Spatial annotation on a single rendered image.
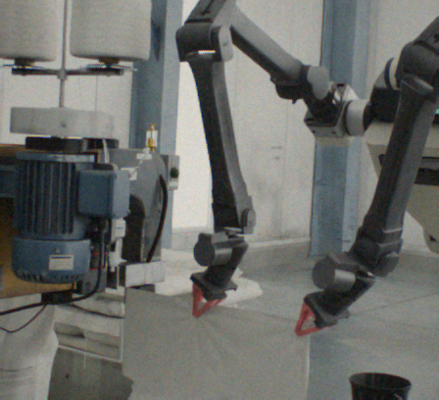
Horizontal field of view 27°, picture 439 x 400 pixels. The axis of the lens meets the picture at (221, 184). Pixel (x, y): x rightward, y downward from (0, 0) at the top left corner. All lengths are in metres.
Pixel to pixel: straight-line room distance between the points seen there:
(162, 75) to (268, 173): 2.36
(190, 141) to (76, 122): 7.05
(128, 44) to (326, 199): 8.99
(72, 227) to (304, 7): 8.82
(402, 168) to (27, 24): 0.88
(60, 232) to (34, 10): 0.54
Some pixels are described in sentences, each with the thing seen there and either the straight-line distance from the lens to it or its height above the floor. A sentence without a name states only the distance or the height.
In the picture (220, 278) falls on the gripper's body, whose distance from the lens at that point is 1.93.
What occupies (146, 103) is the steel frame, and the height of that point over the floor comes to 1.64.
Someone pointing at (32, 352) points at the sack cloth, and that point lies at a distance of 2.35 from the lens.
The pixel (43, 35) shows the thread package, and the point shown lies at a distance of 2.06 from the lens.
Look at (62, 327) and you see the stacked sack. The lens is 5.16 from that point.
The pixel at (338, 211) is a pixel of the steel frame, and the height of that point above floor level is 0.59.
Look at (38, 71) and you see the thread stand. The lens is 2.07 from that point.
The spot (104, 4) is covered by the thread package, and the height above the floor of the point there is 1.63.
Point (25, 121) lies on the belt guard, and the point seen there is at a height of 1.39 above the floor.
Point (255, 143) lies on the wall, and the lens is 9.66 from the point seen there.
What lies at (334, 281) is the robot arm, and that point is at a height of 1.13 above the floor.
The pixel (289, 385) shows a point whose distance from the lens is 1.90.
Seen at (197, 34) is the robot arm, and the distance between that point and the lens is 1.80.
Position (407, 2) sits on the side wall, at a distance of 10.74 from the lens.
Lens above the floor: 1.38
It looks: 3 degrees down
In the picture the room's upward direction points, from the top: 3 degrees clockwise
